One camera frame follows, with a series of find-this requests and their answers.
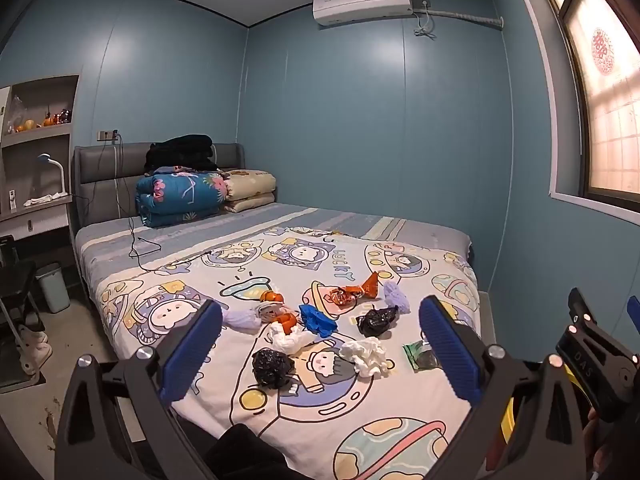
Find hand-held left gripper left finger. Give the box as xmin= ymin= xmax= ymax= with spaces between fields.
xmin=54 ymin=299 xmax=224 ymax=480

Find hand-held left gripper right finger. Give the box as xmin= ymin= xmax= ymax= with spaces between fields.
xmin=419 ymin=295 xmax=588 ymax=480

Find green snack packet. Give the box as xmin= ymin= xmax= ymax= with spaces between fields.
xmin=402 ymin=340 xmax=441 ymax=372

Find white foam net sleeve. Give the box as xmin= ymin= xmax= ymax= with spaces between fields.
xmin=220 ymin=308 xmax=263 ymax=332

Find grey pink wrapper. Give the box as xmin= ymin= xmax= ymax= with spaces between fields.
xmin=254 ymin=301 xmax=286 ymax=322

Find large black plastic bag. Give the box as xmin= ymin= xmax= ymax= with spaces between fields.
xmin=356 ymin=306 xmax=400 ymax=338

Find white tissue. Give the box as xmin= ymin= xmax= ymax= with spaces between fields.
xmin=339 ymin=336 xmax=388 ymax=377
xmin=267 ymin=322 xmax=318 ymax=358

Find small black plastic bag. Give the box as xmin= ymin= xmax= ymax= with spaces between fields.
xmin=251 ymin=349 xmax=296 ymax=390

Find black bin with yellow rim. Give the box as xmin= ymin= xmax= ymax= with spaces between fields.
xmin=500 ymin=364 xmax=582 ymax=456

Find printed orange candy wrapper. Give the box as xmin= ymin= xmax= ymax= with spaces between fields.
xmin=327 ymin=285 xmax=363 ymax=307

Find blue rubber glove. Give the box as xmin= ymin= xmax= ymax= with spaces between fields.
xmin=298 ymin=304 xmax=339 ymax=339

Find person's right hand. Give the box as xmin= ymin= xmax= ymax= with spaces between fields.
xmin=585 ymin=406 xmax=608 ymax=463

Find dark cloth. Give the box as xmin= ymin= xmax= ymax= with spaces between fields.
xmin=205 ymin=422 xmax=301 ymax=480

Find folded blue floral quilt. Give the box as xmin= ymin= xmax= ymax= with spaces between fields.
xmin=136 ymin=169 xmax=231 ymax=228

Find pale green waste bin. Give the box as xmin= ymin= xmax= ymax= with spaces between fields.
xmin=35 ymin=262 xmax=71 ymax=313

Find white slippers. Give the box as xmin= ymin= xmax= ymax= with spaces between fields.
xmin=17 ymin=324 xmax=53 ymax=376

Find folded beige quilt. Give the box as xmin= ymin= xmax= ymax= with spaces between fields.
xmin=222 ymin=169 xmax=277 ymax=214

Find bed with striped blue sheet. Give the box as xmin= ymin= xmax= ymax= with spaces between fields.
xmin=72 ymin=142 xmax=493 ymax=480

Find black chair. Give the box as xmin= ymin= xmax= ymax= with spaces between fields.
xmin=0 ymin=235 xmax=46 ymax=361

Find pile of black clothes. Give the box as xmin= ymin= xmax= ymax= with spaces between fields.
xmin=144 ymin=134 xmax=221 ymax=173

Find grey upholstered headboard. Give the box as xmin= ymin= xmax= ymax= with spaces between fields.
xmin=72 ymin=142 xmax=248 ymax=233

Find white shelf unit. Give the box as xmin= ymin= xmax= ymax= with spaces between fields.
xmin=0 ymin=75 xmax=80 ymax=248

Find white desk lamp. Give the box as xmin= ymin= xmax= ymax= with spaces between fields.
xmin=36 ymin=153 xmax=70 ymax=198

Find red paper window decoration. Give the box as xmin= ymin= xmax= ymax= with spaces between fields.
xmin=591 ymin=28 xmax=617 ymax=77

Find white wrapped air conditioner pipe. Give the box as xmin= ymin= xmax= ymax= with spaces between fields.
xmin=427 ymin=8 xmax=505 ymax=28

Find white air conditioner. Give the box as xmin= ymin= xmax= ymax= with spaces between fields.
xmin=312 ymin=0 xmax=413 ymax=26

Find black charging cable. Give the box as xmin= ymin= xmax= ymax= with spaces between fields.
xmin=127 ymin=215 xmax=213 ymax=272

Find window with white frame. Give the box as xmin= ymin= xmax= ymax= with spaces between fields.
xmin=530 ymin=0 xmax=640 ymax=221

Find air conditioner power cable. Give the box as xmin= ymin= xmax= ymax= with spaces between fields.
xmin=413 ymin=0 xmax=437 ymax=39

